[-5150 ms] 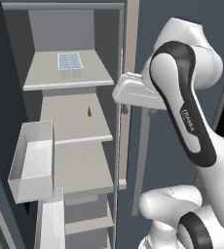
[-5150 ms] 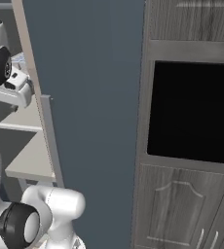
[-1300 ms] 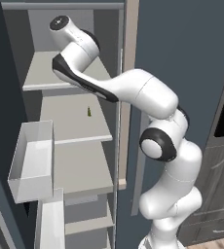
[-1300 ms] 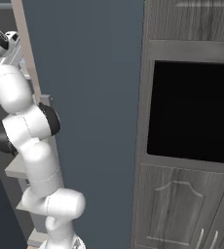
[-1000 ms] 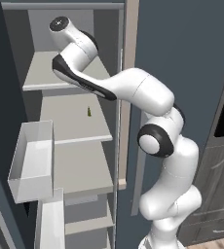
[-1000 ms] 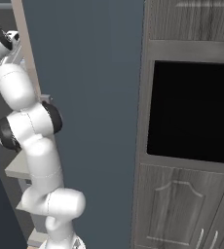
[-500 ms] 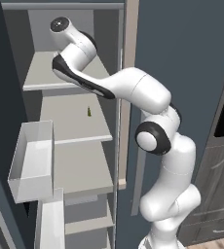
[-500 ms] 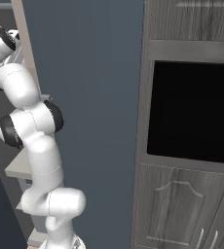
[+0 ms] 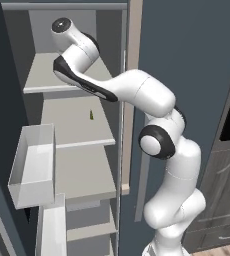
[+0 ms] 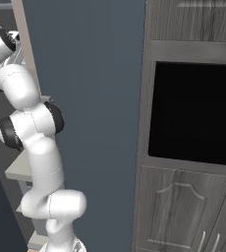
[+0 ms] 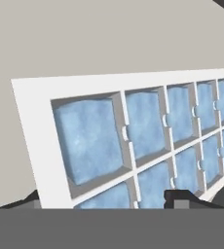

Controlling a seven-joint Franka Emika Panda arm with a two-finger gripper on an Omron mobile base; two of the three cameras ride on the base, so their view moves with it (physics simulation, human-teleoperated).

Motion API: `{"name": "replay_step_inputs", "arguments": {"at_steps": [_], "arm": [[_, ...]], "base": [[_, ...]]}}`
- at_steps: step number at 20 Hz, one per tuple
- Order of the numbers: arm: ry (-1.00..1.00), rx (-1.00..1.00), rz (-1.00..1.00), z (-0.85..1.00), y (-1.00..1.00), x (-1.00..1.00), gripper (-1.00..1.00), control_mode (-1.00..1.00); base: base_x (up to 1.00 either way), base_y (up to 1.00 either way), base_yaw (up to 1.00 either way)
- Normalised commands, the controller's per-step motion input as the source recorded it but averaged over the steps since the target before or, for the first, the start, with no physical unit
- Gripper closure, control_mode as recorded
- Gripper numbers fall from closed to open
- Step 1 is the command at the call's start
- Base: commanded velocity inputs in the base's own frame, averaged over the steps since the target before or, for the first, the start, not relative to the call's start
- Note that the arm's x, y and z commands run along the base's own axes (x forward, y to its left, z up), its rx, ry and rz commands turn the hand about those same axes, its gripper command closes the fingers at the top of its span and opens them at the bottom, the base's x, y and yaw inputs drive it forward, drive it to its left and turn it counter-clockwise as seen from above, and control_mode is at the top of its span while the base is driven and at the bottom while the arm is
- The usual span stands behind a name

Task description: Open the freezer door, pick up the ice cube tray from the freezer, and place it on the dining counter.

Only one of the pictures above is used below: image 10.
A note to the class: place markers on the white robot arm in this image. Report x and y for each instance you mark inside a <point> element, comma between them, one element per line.
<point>43,164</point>

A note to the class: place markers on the grey wood plain cupboard door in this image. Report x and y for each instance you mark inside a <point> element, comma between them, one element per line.
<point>197,19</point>

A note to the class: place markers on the dark blue-grey fridge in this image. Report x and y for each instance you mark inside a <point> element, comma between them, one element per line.
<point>98,98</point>

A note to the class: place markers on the grey wood tall cabinet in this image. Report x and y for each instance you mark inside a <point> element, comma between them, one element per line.
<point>144,108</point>

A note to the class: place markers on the black built-in oven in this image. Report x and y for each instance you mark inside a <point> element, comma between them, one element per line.
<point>197,111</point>

